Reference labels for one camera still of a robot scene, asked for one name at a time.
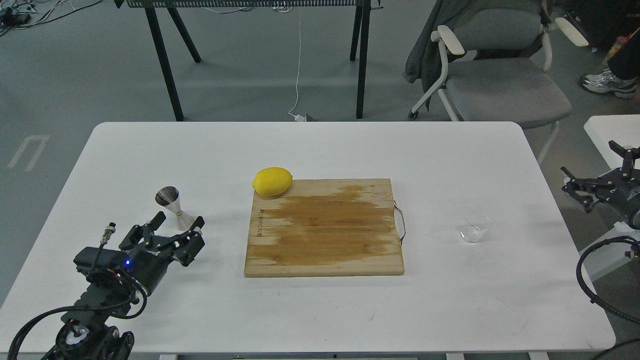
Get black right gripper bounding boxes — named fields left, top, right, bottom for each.
left=561, top=140, right=640, bottom=230

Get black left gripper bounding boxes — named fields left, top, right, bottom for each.
left=94, top=210, right=205, bottom=296

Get steel double jigger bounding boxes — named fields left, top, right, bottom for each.
left=154, top=186, right=195, bottom=231

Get small clear glass cup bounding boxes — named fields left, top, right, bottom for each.
left=459, top=211, right=492, bottom=244

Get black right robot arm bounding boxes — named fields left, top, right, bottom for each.
left=561, top=140, right=640, bottom=324

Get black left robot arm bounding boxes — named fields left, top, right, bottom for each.
left=7, top=211, right=205, bottom=360

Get white grey sneaker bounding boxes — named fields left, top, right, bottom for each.
left=581, top=68, right=638, bottom=100

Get yellow lemon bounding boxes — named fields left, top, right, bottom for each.
left=251, top=167, right=293, bottom=198

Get grey office chair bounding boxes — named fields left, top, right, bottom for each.
left=408, top=7, right=572, bottom=163

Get wooden cutting board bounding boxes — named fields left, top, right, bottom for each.
left=243, top=178, right=405, bottom=278

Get dark grey hanging jacket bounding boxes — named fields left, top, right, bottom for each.
left=402, top=0, right=555, bottom=92

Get white power cable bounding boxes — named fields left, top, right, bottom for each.
left=287, top=7, right=308, bottom=122

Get black floor cables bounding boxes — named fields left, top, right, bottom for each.
left=0, top=0, right=103, bottom=36

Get black metal table frame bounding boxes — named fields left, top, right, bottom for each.
left=114, top=0, right=378, bottom=122

